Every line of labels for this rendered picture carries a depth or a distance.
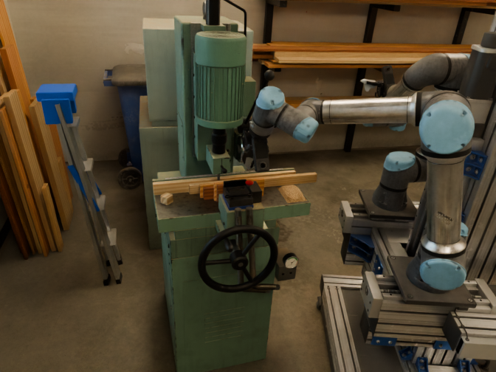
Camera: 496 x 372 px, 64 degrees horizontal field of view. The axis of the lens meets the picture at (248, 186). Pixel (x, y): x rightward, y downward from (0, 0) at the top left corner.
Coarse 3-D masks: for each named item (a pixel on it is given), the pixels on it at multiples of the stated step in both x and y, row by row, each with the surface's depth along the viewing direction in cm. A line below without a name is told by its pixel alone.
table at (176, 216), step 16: (272, 192) 163; (160, 208) 148; (176, 208) 149; (192, 208) 149; (208, 208) 150; (272, 208) 154; (288, 208) 156; (304, 208) 158; (160, 224) 143; (176, 224) 145; (192, 224) 147; (208, 224) 149
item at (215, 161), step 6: (210, 150) 156; (210, 156) 153; (216, 156) 151; (222, 156) 151; (228, 156) 151; (210, 162) 154; (216, 162) 150; (222, 162) 151; (228, 162) 152; (210, 168) 155; (216, 168) 152; (228, 168) 153
